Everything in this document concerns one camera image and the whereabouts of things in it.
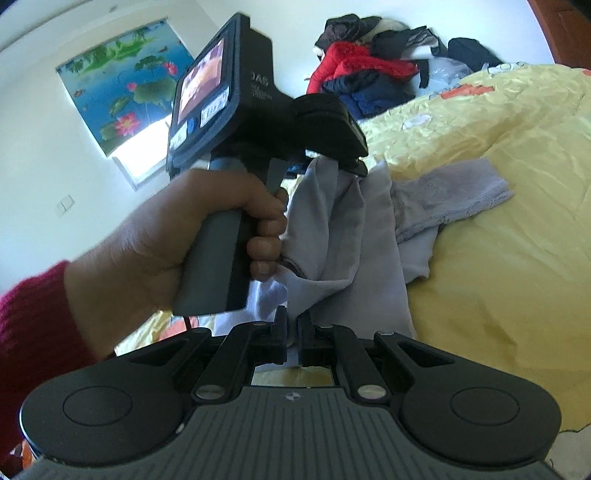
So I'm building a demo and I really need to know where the grey garment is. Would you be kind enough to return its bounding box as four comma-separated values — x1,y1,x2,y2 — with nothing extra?
279,159,439,346

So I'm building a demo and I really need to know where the wooden door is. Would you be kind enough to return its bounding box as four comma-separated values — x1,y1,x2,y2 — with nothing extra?
526,0,591,66

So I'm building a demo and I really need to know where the yellow printed quilt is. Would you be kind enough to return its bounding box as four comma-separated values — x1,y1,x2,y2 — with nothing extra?
113,62,591,437

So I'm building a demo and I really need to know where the clear plastic bag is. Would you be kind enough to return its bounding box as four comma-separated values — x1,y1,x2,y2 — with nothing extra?
427,56,475,92

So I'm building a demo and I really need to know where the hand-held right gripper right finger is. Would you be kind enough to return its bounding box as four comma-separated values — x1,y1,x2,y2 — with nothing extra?
298,314,455,402

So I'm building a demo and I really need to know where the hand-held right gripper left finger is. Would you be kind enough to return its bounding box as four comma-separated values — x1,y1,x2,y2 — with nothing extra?
122,305,290,403

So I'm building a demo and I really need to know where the black bag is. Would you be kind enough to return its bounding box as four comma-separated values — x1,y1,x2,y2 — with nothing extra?
447,37,505,73

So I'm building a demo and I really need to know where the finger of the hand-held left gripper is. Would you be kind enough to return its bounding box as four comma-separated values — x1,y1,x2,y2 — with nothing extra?
337,156,369,178

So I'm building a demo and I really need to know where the window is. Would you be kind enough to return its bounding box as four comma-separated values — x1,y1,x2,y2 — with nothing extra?
110,117,175,192

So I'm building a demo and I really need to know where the pile of clothes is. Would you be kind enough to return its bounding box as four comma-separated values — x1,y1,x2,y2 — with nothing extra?
307,14,450,119

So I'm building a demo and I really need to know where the lotus print window blind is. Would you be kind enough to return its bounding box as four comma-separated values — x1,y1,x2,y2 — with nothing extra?
55,17,195,158

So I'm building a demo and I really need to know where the person's left hand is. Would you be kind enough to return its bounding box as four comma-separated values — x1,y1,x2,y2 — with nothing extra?
65,168,290,361

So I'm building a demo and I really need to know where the person's left forearm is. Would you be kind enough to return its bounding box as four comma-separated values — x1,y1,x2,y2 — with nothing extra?
0,260,117,464

